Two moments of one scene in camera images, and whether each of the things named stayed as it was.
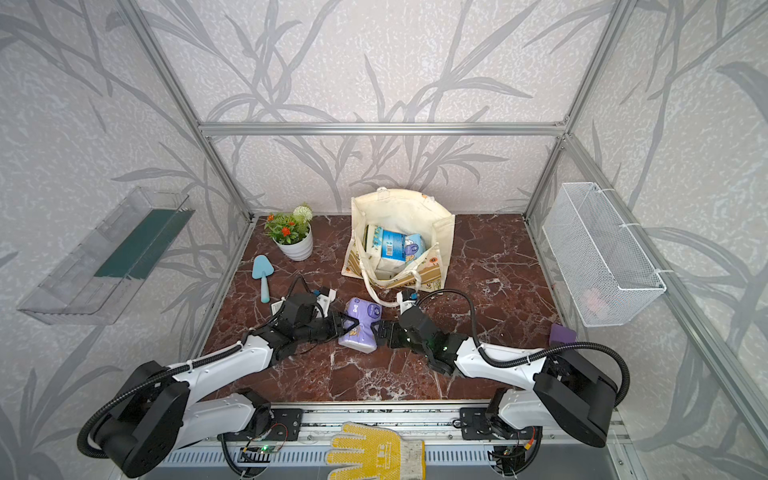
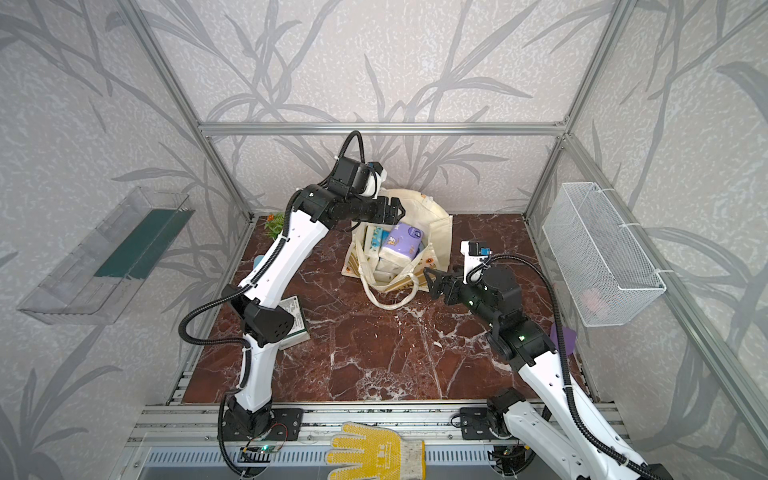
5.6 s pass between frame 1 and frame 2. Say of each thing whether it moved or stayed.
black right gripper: moved
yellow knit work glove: stayed
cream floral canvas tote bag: stayed
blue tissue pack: moved
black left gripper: moved
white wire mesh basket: stayed
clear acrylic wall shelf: stayed
